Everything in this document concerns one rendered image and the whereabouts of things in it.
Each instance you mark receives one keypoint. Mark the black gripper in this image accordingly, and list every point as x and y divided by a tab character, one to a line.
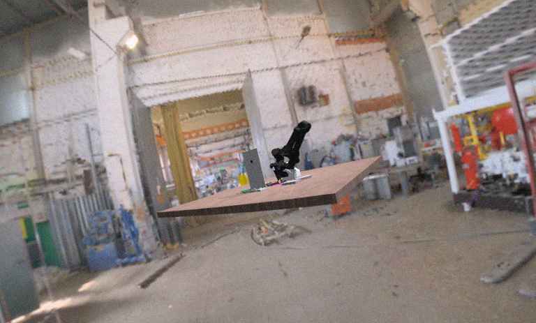
278	170

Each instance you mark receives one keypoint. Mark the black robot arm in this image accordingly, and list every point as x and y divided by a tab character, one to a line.
288	150

